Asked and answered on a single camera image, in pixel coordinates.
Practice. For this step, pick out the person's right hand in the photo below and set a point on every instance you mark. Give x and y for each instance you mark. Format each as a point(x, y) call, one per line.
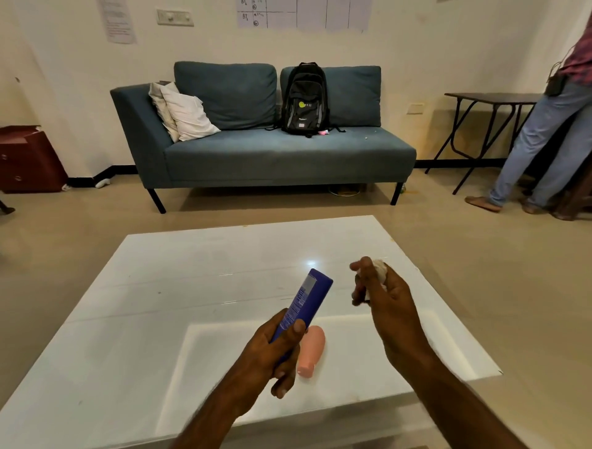
point(393, 314)

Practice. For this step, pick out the person's left hand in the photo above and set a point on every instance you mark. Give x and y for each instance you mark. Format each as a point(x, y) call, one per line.
point(259, 365)

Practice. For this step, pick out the person's right thumb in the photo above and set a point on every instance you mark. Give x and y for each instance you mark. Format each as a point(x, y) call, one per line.
point(365, 267)

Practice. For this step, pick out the person's left thumb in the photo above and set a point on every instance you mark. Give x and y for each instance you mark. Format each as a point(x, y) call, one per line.
point(289, 330)

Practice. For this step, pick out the white tissue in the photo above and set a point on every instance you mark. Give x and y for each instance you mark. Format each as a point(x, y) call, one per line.
point(379, 273)

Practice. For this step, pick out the blue tube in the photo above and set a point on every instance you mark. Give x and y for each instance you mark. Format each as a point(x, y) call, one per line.
point(307, 296)

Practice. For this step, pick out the person's left forearm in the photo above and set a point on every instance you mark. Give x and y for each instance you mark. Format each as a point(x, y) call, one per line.
point(208, 421)

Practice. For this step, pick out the person's right forearm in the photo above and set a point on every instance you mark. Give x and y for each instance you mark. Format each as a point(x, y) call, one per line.
point(453, 407)

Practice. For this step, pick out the pink bottle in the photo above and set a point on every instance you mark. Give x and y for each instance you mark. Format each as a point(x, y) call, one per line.
point(311, 351)

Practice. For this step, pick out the white round item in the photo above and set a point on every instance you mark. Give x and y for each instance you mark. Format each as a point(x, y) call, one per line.
point(344, 190)

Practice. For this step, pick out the teal fabric sofa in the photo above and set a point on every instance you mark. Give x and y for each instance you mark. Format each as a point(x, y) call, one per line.
point(277, 157)

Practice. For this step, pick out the teal sofa back cushion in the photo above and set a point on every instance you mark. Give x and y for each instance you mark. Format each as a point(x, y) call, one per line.
point(354, 95)
point(226, 95)

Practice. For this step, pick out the black backpack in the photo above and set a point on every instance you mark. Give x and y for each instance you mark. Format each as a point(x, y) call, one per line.
point(305, 99)

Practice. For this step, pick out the black folding table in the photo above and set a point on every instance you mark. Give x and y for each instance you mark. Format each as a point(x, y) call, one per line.
point(490, 120)

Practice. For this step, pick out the dark brown wooden furniture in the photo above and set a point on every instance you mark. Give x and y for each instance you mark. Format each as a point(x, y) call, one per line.
point(576, 194)

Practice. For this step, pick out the white pillow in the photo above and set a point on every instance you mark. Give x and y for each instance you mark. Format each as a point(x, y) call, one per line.
point(162, 104)
point(189, 115)

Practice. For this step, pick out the white floor object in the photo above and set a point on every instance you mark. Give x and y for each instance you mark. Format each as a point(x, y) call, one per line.
point(102, 183)

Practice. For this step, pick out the black waist pouch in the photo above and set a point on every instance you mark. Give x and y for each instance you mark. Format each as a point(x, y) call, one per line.
point(555, 85)

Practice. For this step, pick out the brown drawer cabinet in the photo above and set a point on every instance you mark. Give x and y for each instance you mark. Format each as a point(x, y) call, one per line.
point(27, 159)

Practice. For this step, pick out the white paper notice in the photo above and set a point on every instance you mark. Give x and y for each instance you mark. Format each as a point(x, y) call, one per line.
point(116, 21)

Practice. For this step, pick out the cream wall socket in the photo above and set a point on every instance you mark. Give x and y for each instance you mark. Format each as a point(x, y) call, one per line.
point(416, 108)

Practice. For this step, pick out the large wall chart paper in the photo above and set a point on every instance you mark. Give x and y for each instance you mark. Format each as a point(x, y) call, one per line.
point(303, 14)

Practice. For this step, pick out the white switch panel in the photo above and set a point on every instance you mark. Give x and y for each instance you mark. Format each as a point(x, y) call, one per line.
point(175, 17)

